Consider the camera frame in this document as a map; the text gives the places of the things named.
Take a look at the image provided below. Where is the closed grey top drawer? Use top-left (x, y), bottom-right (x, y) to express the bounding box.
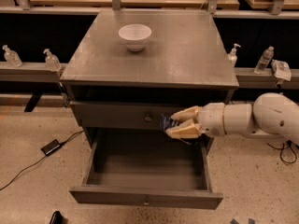
top-left (69, 101), bottom-right (229, 133)

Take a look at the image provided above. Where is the black object floor bottom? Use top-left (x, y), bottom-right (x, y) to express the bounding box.
top-left (50, 211), bottom-right (63, 224)

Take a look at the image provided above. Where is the white ceramic bowl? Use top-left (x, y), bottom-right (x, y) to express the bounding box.
top-left (118, 23), bottom-right (151, 52)

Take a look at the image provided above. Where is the grey wooden drawer cabinet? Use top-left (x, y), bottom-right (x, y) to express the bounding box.
top-left (59, 8), bottom-right (240, 147)

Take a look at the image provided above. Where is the black floor cable right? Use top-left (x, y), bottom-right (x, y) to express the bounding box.
top-left (266, 139), bottom-right (298, 165)

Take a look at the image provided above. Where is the open grey middle drawer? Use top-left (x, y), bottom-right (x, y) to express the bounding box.
top-left (70, 129), bottom-right (223, 210)

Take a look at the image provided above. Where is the crumpled white packet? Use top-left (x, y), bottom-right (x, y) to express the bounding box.
top-left (271, 60), bottom-right (292, 81)

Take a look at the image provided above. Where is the clear pump bottle far left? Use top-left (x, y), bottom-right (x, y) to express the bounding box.
top-left (2, 45), bottom-right (22, 67)

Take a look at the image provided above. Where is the black power adapter brick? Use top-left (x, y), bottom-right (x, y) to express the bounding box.
top-left (41, 139), bottom-right (61, 156)

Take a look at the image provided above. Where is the clear pump bottle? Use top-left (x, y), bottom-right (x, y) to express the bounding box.
top-left (43, 49), bottom-right (62, 72)
top-left (2, 45), bottom-right (22, 67)
top-left (228, 43), bottom-right (240, 66)

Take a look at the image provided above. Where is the clear plastic water bottle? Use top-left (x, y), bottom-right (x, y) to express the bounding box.
top-left (254, 46), bottom-right (274, 74)

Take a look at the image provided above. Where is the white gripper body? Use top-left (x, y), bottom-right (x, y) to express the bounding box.
top-left (197, 103), bottom-right (224, 137)

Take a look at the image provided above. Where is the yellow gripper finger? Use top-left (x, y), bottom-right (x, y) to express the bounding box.
top-left (171, 105), bottom-right (202, 121)
top-left (165, 121), bottom-right (202, 139)

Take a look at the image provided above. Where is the black adapter cable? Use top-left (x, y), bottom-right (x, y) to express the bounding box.
top-left (0, 130), bottom-right (84, 192)

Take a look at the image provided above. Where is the clear pump bottle right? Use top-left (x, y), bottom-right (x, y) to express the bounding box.
top-left (228, 43), bottom-right (240, 66)

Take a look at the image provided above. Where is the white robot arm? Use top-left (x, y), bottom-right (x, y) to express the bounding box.
top-left (161, 92), bottom-right (299, 145)

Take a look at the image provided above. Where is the blue tape pieces floor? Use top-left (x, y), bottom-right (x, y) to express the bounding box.
top-left (229, 217), bottom-right (256, 224)

